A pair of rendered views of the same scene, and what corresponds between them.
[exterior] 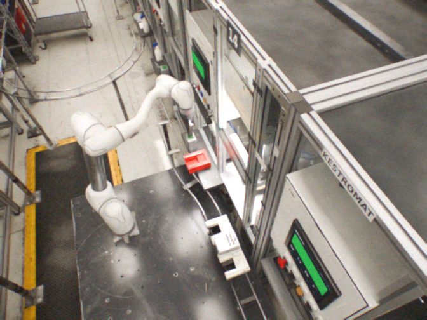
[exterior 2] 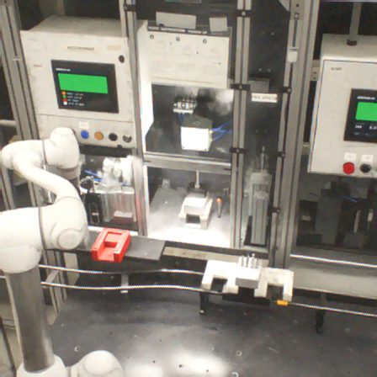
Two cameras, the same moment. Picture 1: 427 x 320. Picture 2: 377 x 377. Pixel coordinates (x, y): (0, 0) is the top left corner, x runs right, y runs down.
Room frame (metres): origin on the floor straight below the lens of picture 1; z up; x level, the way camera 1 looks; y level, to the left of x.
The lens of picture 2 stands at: (0.02, 1.54, 2.48)
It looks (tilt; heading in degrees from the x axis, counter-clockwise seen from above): 33 degrees down; 301
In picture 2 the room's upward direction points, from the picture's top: 1 degrees counter-clockwise
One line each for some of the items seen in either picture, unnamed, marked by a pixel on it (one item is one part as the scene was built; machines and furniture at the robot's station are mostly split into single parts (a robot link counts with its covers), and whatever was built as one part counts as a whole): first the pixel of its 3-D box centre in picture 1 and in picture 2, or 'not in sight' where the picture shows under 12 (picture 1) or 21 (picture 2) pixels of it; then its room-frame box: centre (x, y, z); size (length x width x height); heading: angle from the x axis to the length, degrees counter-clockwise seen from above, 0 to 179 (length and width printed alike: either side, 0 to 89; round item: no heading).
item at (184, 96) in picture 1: (183, 93); (61, 146); (1.42, 0.16, 1.41); 0.13 x 0.11 x 0.16; 43
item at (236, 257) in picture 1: (226, 246); (247, 284); (0.68, -0.05, 0.84); 0.36 x 0.14 x 0.10; 18
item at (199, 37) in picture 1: (220, 63); (91, 82); (1.43, -0.07, 1.60); 0.42 x 0.29 x 0.46; 18
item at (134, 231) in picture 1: (124, 228); not in sight; (0.90, 0.63, 0.71); 0.22 x 0.18 x 0.06; 18
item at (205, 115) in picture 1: (200, 101); (86, 148); (1.38, 0.06, 1.37); 0.36 x 0.04 x 0.04; 18
